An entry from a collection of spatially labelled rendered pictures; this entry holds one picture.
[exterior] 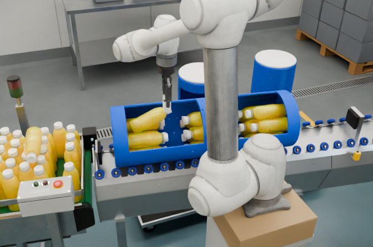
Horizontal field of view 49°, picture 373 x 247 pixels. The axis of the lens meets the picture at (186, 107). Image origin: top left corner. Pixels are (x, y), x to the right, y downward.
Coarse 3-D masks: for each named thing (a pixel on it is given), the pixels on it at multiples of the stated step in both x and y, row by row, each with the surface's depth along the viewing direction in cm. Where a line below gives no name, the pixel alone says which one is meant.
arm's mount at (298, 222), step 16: (288, 192) 159; (240, 208) 151; (304, 208) 151; (224, 224) 149; (240, 224) 144; (256, 224) 144; (272, 224) 144; (288, 224) 144; (304, 224) 147; (240, 240) 138; (256, 240) 141; (272, 240) 144; (288, 240) 148
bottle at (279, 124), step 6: (264, 120) 196; (270, 120) 195; (276, 120) 196; (282, 120) 196; (258, 126) 195; (264, 126) 194; (270, 126) 194; (276, 126) 195; (282, 126) 195; (264, 132) 196; (270, 132) 196
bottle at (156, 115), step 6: (156, 108) 185; (162, 108) 185; (144, 114) 185; (150, 114) 184; (156, 114) 183; (162, 114) 184; (132, 120) 186; (138, 120) 184; (144, 120) 183; (150, 120) 183; (156, 120) 184; (132, 126) 184; (138, 126) 184; (144, 126) 184; (150, 126) 185; (138, 132) 186
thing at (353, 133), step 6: (354, 108) 215; (348, 114) 216; (354, 114) 211; (360, 114) 210; (348, 120) 217; (354, 120) 211; (360, 120) 209; (348, 126) 220; (354, 126) 212; (360, 126) 212; (348, 132) 221; (354, 132) 215; (354, 138) 216
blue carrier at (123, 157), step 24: (240, 96) 197; (264, 96) 209; (288, 96) 195; (120, 120) 178; (168, 120) 207; (288, 120) 190; (120, 144) 176; (168, 144) 205; (192, 144) 183; (240, 144) 189; (288, 144) 198
